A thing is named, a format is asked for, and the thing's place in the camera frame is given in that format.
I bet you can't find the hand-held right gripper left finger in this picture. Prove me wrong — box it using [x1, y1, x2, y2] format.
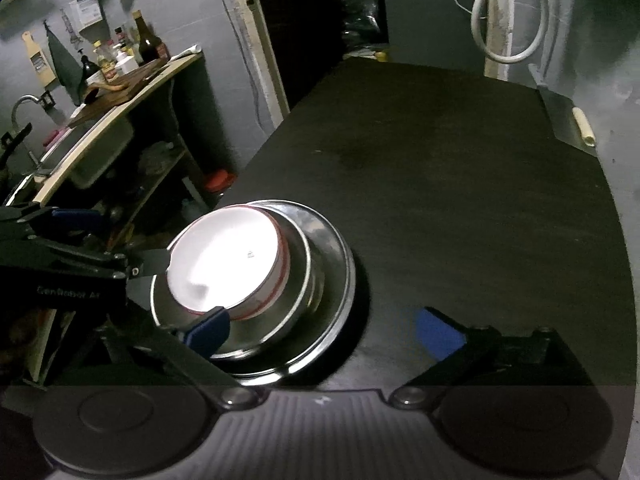
[65, 306, 262, 414]

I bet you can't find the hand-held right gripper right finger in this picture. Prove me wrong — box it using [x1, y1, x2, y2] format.
[390, 306, 596, 412]

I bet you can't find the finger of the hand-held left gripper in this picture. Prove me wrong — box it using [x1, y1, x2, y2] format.
[20, 237, 173, 279]
[0, 203, 106, 233]

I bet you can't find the speckled white red-rimmed bowl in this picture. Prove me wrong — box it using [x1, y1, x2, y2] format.
[166, 206, 283, 313]

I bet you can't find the large steel plate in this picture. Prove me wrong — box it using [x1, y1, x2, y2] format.
[149, 199, 357, 374]

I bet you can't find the steel bowl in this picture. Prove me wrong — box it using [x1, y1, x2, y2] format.
[210, 204, 327, 348]

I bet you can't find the white sink basin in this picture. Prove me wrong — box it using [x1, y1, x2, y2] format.
[40, 114, 136, 189]

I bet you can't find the red lid jar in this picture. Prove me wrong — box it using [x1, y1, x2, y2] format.
[204, 168, 237, 197]

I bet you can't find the metal faucet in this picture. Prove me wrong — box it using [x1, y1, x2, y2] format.
[10, 93, 42, 172]

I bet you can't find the wooden cutting board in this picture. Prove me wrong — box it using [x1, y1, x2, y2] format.
[67, 57, 171, 129]

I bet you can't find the dark pump bottle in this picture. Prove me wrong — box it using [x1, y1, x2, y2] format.
[77, 47, 104, 86]

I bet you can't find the dark green towel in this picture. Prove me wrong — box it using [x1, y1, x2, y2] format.
[45, 25, 86, 106]

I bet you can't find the hanging wooden board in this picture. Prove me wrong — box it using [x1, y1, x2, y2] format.
[20, 31, 56, 92]

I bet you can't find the yellow cap condiment bottle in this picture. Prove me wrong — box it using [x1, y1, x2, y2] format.
[92, 40, 118, 72]

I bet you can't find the wooden kitchen counter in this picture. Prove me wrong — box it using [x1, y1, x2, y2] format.
[34, 52, 204, 207]

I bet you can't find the dark glass bottle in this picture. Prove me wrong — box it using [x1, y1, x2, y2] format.
[130, 9, 160, 66]

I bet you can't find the white paper box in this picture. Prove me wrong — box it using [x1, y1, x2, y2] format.
[68, 0, 104, 29]

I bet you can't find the dark cabinet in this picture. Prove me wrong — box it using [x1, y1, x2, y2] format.
[383, 0, 494, 69]

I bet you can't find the dark plastic bag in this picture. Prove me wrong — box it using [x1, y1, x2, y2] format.
[342, 0, 389, 57]

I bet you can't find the metal scraper cream handle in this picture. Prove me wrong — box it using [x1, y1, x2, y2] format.
[529, 63, 599, 149]

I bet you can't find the white hose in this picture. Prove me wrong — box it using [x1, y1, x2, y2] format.
[472, 0, 551, 65]

